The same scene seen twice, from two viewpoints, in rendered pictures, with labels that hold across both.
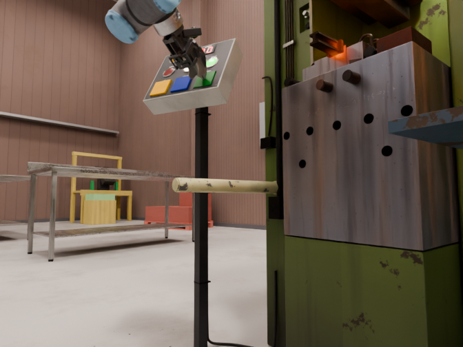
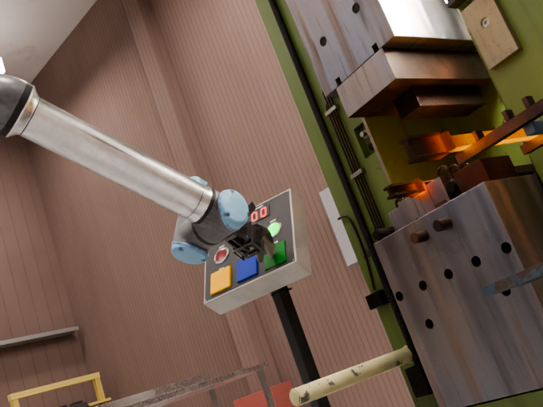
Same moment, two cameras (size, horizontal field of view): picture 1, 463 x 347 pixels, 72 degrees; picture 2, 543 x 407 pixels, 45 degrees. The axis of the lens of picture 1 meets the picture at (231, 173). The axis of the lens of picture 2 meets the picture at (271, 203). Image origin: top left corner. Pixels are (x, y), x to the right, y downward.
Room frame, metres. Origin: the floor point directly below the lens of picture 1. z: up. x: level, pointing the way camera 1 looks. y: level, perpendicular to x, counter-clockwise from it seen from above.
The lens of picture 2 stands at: (-0.76, 0.09, 0.65)
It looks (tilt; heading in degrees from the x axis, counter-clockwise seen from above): 15 degrees up; 359
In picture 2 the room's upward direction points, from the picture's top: 20 degrees counter-clockwise
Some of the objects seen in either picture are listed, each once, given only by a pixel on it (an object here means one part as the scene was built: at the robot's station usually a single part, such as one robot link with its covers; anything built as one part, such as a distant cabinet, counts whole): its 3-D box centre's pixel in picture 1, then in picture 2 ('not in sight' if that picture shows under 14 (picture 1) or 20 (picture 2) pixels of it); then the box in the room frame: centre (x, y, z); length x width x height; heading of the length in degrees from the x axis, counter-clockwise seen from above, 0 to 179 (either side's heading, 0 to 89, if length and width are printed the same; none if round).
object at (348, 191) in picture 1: (390, 160); (527, 281); (0.98, -0.49, 0.69); 0.56 x 0.38 x 0.45; 128
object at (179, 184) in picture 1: (231, 186); (355, 374); (1.10, 0.00, 0.62); 0.44 x 0.05 x 0.05; 128
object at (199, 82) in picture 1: (205, 80); (275, 256); (1.12, 0.09, 1.00); 0.07 x 0.05 x 0.07; 63
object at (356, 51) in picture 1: (368, 82); (466, 197); (1.01, -0.45, 0.96); 0.42 x 0.20 x 0.09; 128
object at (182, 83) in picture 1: (182, 84); (248, 268); (1.16, 0.18, 1.01); 0.07 x 0.05 x 0.07; 63
